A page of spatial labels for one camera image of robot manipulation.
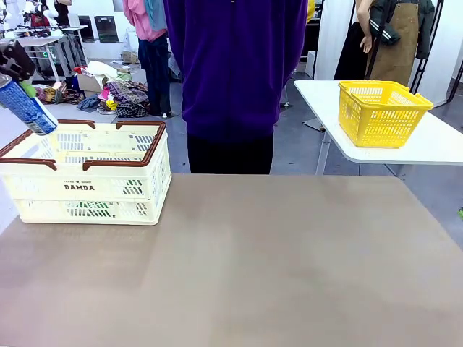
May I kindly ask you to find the blue drink can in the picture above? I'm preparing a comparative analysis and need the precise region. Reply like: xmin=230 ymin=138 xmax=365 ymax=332
xmin=0 ymin=74 xmax=59 ymax=137

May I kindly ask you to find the cream basket with brown rim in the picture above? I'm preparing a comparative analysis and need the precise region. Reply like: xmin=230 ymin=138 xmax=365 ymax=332
xmin=0 ymin=119 xmax=173 ymax=227

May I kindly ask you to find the yellow plastic basket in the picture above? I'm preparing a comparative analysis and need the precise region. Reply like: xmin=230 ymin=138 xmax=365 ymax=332
xmin=338 ymin=80 xmax=434 ymax=150

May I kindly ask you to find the grey background desk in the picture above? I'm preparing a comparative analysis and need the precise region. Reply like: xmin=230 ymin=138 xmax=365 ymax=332
xmin=14 ymin=24 xmax=89 ymax=83

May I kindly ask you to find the cardboard box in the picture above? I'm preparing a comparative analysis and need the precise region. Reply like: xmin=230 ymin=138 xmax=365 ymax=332
xmin=77 ymin=72 xmax=109 ymax=93

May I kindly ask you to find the white side table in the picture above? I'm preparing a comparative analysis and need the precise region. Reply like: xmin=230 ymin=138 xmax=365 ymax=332
xmin=294 ymin=80 xmax=463 ymax=177

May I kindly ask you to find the pile of colourful clothes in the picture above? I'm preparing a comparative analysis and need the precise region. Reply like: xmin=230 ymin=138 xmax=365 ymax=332
xmin=34 ymin=60 xmax=151 ymax=119

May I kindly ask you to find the person in pink top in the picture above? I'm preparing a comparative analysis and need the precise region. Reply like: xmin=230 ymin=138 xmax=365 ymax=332
xmin=122 ymin=0 xmax=174 ymax=119

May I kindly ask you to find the figure in brown apron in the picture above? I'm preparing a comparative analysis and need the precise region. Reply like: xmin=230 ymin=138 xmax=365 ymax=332
xmin=334 ymin=0 xmax=436 ymax=87

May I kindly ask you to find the person in purple sweater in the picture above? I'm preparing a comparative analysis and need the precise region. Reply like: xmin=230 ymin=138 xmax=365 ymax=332
xmin=163 ymin=0 xmax=309 ymax=176

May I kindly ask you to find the black wall panel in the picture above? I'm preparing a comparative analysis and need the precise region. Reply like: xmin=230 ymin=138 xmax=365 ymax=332
xmin=93 ymin=15 xmax=121 ymax=44
xmin=77 ymin=15 xmax=95 ymax=43

